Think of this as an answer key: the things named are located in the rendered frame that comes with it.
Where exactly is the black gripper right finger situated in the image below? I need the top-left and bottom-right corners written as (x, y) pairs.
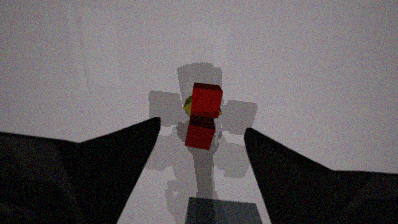
top-left (244, 128), bottom-right (398, 224)

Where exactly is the yellow cube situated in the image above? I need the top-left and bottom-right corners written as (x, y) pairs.
top-left (183, 95), bottom-right (222, 116)

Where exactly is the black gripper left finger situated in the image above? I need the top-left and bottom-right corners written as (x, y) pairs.
top-left (0, 117), bottom-right (161, 224)

